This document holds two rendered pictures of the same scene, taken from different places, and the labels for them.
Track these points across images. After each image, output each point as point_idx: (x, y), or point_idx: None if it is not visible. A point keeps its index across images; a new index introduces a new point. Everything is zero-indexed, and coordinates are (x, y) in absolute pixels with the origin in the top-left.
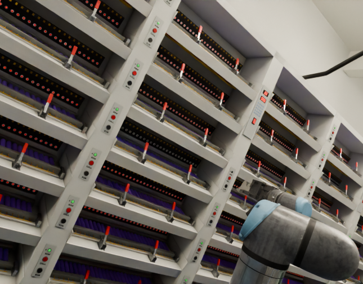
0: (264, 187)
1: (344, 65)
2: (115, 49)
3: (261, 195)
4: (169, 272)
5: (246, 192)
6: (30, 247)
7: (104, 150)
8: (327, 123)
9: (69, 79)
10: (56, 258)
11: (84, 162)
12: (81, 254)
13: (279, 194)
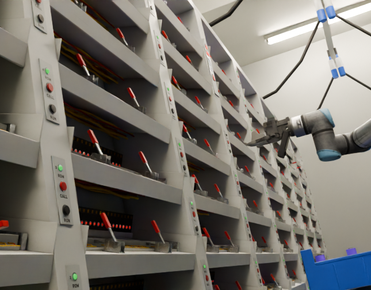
0: (278, 123)
1: (242, 0)
2: (140, 24)
3: (281, 130)
4: (246, 259)
5: (267, 137)
6: (183, 279)
7: (180, 138)
8: (230, 69)
9: (137, 65)
10: (209, 275)
11: (178, 156)
12: (213, 265)
13: (302, 117)
